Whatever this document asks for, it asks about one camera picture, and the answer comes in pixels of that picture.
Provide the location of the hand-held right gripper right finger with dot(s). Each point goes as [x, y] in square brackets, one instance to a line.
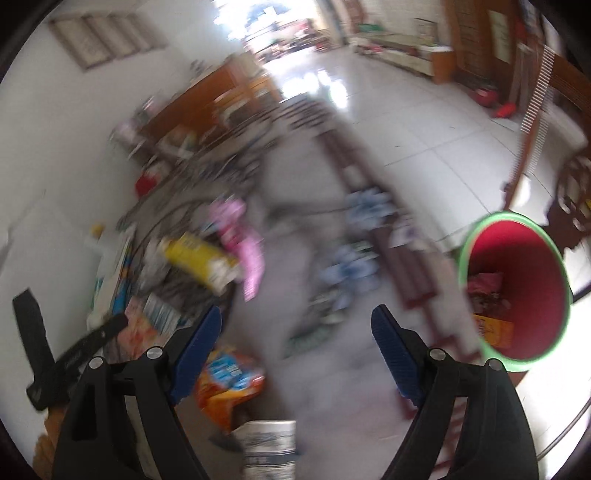
[392, 355]

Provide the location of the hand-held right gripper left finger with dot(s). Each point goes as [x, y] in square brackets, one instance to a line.
[198, 350]

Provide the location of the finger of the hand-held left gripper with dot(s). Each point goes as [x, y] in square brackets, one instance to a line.
[87, 344]
[30, 332]

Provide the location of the yellow tissue pack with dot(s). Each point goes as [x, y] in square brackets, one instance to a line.
[194, 254]

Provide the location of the red bin with green rim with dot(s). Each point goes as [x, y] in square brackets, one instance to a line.
[531, 286]

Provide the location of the orange snack bag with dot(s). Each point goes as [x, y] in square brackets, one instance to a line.
[228, 378]

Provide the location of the orange printed packet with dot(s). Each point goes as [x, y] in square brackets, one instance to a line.
[138, 334]

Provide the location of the white blue packet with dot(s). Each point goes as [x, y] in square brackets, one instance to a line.
[161, 314]

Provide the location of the white carton with blue edge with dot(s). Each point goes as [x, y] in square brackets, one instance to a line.
[115, 272]

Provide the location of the orange carton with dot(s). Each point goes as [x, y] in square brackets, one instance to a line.
[496, 332]

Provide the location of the pink packet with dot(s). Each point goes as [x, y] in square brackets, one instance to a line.
[240, 249]

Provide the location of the pink crumpled wrapper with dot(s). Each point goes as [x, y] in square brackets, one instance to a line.
[487, 286]

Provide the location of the white grey carton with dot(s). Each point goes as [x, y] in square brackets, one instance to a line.
[270, 447]

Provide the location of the floral tablecloth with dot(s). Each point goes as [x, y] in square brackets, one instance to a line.
[295, 230]

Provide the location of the red container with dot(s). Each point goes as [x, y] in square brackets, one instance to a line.
[147, 180]

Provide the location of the carved wooden chair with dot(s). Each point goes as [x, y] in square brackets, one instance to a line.
[572, 184]

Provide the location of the wooden sideboard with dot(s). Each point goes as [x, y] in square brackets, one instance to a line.
[207, 101]

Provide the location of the red dustpan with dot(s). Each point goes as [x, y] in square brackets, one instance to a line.
[505, 110]

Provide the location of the red bucket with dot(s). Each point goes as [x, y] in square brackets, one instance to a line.
[482, 94]

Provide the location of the white low cabinet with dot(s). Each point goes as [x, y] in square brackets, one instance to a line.
[406, 53]

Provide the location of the wooden door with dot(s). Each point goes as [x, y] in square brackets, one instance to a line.
[480, 37]

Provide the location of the framed wall pictures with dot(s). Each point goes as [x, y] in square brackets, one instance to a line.
[104, 39]

